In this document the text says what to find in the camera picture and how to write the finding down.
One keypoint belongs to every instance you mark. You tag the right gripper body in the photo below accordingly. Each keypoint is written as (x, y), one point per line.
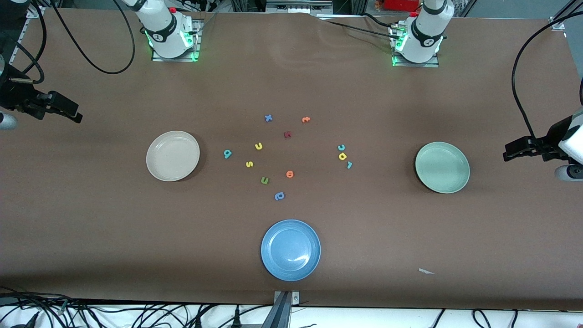
(18, 98)

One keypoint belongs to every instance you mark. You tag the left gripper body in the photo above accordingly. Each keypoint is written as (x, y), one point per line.
(548, 142)

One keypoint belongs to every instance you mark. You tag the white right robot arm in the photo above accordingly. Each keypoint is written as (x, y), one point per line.
(164, 32)

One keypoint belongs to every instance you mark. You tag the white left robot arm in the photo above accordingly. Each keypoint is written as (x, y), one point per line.
(426, 36)

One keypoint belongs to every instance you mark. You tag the pale green plate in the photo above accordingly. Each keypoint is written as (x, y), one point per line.
(442, 167)

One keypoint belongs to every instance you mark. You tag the beige brown plate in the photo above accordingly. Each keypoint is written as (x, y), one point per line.
(173, 156)

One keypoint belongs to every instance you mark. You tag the white paper scrap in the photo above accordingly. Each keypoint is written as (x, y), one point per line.
(426, 271)

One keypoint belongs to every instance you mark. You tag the red box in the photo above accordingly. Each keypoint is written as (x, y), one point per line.
(401, 4)

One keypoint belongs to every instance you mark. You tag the blue letter a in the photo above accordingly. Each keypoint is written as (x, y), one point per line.
(279, 196)

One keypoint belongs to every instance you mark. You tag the blue plate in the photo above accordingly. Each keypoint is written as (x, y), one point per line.
(290, 250)

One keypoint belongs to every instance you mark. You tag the metal corner bracket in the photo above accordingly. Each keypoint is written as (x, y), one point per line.
(34, 12)
(556, 23)

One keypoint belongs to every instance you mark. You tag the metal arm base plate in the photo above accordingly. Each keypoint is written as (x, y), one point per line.
(157, 58)
(432, 64)

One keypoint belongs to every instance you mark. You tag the silver aluminium frame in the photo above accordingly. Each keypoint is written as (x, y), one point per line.
(298, 5)

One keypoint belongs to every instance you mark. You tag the grey metal clamp bracket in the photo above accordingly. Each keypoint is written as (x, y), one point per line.
(295, 298)

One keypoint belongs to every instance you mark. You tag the dark aluminium post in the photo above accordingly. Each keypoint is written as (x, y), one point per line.
(278, 316)

